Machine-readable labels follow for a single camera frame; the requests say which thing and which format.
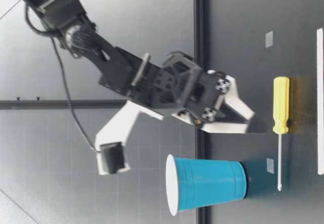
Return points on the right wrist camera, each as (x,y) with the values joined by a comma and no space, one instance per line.
(119,127)

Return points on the blue plastic cup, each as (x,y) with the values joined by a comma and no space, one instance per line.
(207,183)

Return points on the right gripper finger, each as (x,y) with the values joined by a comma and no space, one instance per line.
(227,127)

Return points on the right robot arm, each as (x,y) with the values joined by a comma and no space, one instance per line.
(60,13)

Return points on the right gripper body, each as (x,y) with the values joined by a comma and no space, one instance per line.
(177,87)

